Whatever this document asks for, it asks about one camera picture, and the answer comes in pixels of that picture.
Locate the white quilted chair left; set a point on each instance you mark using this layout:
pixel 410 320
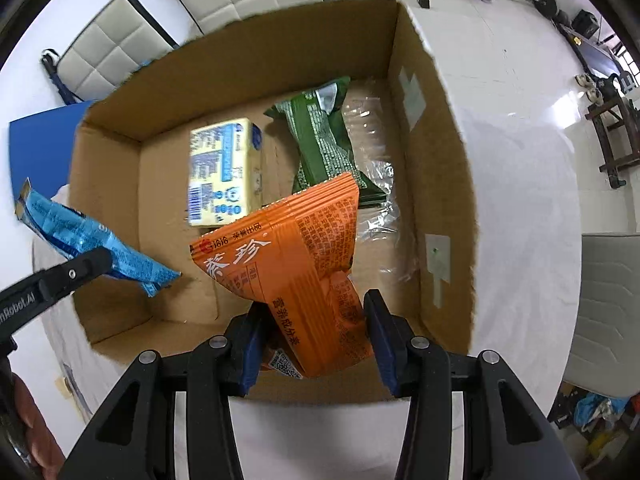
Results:
pixel 119 40

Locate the brown cardboard box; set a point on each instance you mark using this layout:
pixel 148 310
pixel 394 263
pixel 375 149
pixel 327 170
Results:
pixel 130 170

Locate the blue foam mat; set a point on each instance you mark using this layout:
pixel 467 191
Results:
pixel 41 147

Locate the dark wooden stool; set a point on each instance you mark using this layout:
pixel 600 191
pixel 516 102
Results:
pixel 616 123

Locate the orange snack bag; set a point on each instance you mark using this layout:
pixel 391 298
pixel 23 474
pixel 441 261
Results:
pixel 295 256

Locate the clear plastic bag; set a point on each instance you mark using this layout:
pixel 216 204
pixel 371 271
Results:
pixel 388 228

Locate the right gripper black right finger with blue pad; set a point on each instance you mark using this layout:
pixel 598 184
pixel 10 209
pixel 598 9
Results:
pixel 416 369

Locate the yellow tissue pack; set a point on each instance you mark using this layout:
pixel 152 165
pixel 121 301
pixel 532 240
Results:
pixel 225 180

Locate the blue snack bag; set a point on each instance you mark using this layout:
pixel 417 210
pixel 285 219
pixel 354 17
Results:
pixel 72 233

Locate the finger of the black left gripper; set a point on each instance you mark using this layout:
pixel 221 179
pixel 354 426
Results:
pixel 60 281

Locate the green snack bag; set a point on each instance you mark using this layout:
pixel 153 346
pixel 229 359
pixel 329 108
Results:
pixel 315 120

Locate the grey upholstered chair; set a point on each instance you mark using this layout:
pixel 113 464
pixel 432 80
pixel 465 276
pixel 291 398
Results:
pixel 604 355

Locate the black treadmill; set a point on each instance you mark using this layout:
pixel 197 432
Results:
pixel 597 62

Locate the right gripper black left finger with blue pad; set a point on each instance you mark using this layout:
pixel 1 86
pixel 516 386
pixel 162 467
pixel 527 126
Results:
pixel 226 365

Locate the person's hand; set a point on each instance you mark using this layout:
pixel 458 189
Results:
pixel 40 440

